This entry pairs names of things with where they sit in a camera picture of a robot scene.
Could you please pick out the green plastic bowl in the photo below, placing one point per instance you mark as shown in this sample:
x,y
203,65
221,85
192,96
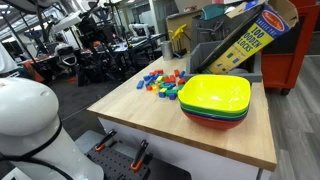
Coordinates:
x,y
213,114

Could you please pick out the teal item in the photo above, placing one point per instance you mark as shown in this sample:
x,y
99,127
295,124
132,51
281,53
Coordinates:
x,y
212,11

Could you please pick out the blue cylinder block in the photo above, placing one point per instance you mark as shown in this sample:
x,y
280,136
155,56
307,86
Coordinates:
x,y
182,74

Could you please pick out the metal cup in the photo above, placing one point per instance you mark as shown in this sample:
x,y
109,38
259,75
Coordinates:
x,y
167,50

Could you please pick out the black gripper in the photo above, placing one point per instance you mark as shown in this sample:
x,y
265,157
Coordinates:
x,y
88,27

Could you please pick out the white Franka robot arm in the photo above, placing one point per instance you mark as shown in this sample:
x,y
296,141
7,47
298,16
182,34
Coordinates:
x,y
26,106

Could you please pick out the office chair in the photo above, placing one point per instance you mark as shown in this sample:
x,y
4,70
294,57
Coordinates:
x,y
68,55

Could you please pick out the yellow spring clamp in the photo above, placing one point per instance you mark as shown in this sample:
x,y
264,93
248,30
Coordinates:
x,y
178,32

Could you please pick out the robot mounting platform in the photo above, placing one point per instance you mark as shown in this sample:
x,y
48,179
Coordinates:
x,y
86,138

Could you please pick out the large green arch block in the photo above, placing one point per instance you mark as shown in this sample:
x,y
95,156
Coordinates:
x,y
171,92

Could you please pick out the blue plastic bowl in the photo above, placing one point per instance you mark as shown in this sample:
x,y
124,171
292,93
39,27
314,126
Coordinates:
x,y
213,118

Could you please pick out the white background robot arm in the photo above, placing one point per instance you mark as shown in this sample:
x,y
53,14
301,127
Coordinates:
x,y
138,28

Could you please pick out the black perforated plate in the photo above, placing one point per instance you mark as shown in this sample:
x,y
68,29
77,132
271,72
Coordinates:
x,y
113,163

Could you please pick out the red tool cart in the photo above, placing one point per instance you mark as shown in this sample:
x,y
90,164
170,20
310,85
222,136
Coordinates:
x,y
283,66

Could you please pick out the orange fabric item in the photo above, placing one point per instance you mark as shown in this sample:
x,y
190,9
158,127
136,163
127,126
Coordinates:
x,y
33,71

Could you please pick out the blue black clamp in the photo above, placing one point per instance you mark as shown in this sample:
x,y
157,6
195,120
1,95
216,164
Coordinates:
x,y
180,53

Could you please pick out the seated person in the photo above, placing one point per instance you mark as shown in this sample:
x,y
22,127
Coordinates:
x,y
60,46

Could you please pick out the grey plastic bin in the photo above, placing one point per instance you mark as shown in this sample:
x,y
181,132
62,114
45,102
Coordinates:
x,y
191,66

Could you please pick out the wooden blocks cardboard box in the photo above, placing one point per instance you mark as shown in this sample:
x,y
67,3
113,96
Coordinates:
x,y
256,36

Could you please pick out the grey fabric storage bin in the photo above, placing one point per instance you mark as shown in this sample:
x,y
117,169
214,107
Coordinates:
x,y
206,28

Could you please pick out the red wooden block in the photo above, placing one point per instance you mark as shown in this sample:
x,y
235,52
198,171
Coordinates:
x,y
149,88
176,73
159,71
181,81
152,72

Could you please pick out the yellow plastic bowl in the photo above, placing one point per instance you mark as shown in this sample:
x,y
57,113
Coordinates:
x,y
213,91

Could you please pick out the red rectangular block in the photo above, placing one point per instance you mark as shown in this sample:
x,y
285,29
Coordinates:
x,y
169,79

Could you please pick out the blue rectangular wooden block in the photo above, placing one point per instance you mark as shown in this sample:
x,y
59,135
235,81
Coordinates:
x,y
148,77
140,84

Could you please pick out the yellow wooden block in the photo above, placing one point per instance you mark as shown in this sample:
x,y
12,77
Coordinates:
x,y
163,90

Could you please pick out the tan wooden box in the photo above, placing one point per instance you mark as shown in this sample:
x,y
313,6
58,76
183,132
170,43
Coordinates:
x,y
176,18

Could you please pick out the red plastic bowl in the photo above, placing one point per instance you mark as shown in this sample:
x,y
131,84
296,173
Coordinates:
x,y
213,124

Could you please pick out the thin blue plank block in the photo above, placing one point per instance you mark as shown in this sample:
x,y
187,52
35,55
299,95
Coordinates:
x,y
150,83

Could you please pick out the black orange bar clamp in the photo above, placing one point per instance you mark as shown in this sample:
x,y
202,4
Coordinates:
x,y
140,153
106,138

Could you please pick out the green wooden block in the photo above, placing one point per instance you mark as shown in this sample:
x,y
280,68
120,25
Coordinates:
x,y
181,87

